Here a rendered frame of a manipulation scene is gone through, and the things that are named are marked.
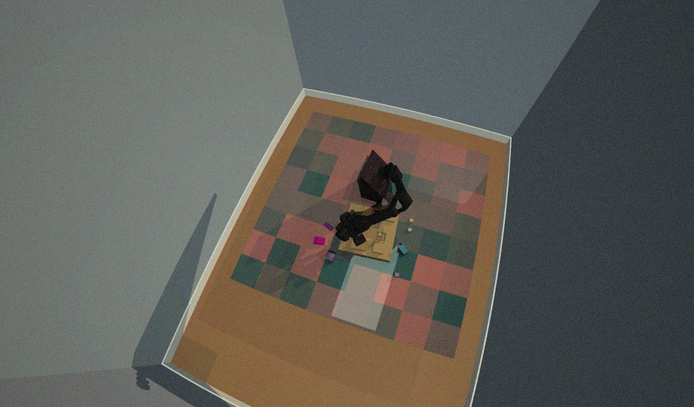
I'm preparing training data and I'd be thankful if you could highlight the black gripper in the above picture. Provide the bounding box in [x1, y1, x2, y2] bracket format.
[340, 213, 366, 246]

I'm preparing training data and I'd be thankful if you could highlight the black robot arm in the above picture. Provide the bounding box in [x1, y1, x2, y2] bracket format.
[335, 162, 412, 242]

